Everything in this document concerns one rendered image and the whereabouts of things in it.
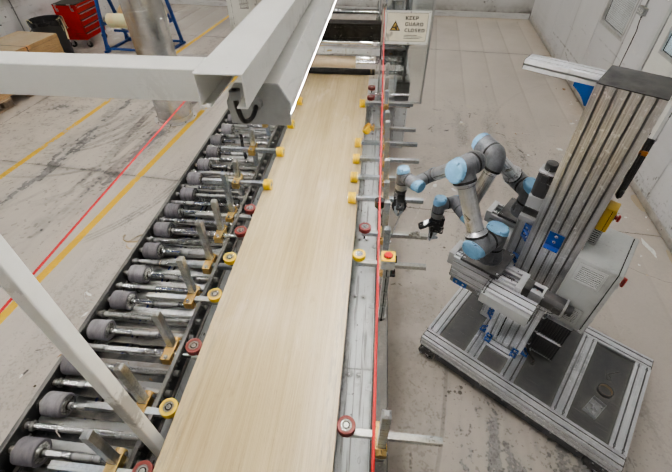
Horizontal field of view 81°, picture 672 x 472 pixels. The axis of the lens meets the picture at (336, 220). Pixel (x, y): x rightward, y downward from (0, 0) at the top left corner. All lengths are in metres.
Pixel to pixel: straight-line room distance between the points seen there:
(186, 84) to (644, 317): 3.81
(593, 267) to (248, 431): 1.77
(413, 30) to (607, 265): 3.11
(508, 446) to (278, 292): 1.72
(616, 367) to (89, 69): 3.21
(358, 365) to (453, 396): 0.92
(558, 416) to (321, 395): 1.56
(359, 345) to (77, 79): 1.99
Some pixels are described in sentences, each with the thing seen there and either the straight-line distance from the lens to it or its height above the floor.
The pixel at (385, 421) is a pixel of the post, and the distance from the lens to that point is 1.66.
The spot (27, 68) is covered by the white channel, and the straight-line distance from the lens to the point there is 0.75.
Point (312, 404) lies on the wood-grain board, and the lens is 1.92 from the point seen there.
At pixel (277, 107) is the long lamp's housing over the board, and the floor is 2.34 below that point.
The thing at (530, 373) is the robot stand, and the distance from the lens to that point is 3.02.
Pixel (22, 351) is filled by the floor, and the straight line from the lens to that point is 3.87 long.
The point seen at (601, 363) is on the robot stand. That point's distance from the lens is 3.28.
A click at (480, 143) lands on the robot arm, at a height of 1.53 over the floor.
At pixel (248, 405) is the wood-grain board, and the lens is 1.95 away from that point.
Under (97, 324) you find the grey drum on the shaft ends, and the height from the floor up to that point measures 0.86.
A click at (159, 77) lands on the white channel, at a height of 2.45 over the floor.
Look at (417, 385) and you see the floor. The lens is 3.00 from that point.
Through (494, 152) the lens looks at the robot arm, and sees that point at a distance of 2.29.
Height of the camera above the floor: 2.66
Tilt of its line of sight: 42 degrees down
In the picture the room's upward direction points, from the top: 1 degrees counter-clockwise
